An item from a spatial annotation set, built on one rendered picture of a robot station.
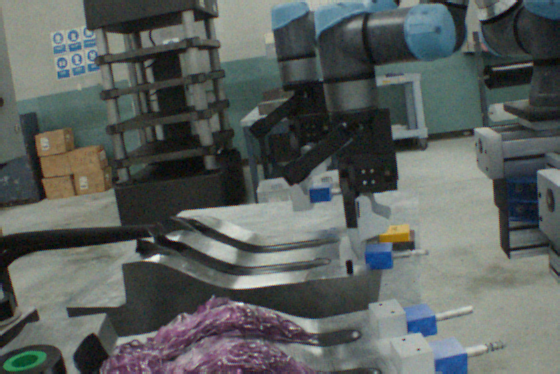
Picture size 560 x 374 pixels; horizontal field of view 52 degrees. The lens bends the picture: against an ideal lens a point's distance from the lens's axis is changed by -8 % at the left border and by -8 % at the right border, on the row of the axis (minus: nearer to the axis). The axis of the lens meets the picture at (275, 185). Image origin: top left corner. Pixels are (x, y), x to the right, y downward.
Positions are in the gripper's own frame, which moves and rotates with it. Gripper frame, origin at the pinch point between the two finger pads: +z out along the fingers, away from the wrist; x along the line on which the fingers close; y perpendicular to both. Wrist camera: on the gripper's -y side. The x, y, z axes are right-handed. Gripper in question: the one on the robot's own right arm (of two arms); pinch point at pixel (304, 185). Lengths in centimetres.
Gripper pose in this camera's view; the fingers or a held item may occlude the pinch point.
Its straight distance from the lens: 121.8
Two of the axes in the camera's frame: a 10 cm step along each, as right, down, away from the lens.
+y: 9.7, -1.0, -2.4
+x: 2.1, -2.2, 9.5
